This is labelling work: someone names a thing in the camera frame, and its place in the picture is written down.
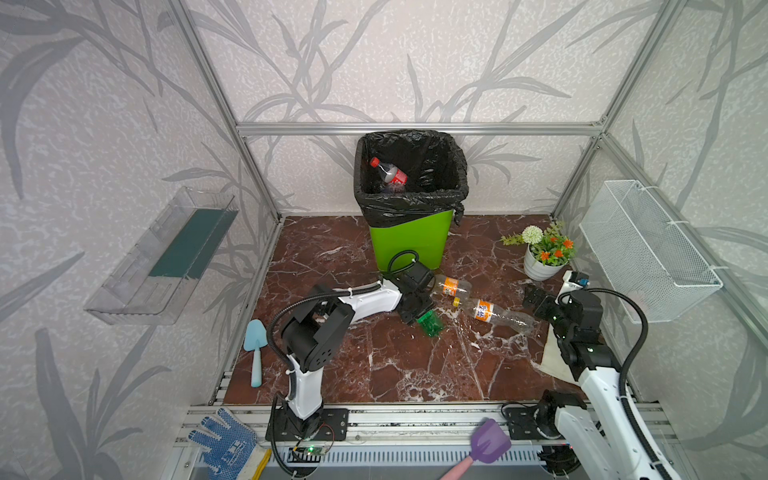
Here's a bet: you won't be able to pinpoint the blue white work glove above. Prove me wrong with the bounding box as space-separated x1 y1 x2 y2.
187 407 264 480

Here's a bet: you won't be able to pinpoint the green circuit board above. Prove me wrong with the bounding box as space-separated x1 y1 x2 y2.
289 443 333 462

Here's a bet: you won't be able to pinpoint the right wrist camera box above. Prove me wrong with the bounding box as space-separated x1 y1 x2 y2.
558 270 590 295

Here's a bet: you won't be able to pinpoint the orange label bottle near bin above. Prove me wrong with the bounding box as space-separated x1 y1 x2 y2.
432 274 472 300

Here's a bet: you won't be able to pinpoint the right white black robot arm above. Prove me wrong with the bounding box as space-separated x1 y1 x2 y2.
501 283 680 479

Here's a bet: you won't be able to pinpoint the black bin liner bag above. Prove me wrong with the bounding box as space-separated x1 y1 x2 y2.
353 129 469 228

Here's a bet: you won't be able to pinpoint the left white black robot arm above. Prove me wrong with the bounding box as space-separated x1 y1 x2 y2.
266 250 442 442

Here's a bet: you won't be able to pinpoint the purple plastic scoop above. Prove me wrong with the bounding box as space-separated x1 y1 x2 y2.
441 419 511 480

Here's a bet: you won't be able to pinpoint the clear acrylic wall shelf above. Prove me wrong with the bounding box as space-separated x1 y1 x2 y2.
84 187 239 326

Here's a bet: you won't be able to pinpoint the white pot artificial flowers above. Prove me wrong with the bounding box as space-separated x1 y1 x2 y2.
501 221 577 281

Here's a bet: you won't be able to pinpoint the white wire mesh basket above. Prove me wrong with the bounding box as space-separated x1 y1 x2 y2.
580 180 723 323

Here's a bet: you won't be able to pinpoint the green sprite bottle yellow cap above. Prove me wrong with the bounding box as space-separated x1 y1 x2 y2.
417 310 444 338

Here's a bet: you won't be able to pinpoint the green plastic trash bin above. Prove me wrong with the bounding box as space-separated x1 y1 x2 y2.
369 211 453 272

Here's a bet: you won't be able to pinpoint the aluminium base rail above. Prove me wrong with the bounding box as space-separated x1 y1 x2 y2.
173 401 673 469

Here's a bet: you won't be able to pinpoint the beige cloth glove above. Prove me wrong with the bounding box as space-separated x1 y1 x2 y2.
537 325 578 385

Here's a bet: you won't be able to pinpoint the teal plastic spatula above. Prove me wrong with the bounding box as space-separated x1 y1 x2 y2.
243 319 268 388

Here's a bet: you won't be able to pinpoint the orange fanta label bottle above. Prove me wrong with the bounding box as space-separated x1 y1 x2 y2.
452 297 538 336

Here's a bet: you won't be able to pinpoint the coca cola bottle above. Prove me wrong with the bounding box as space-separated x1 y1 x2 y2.
369 157 408 190

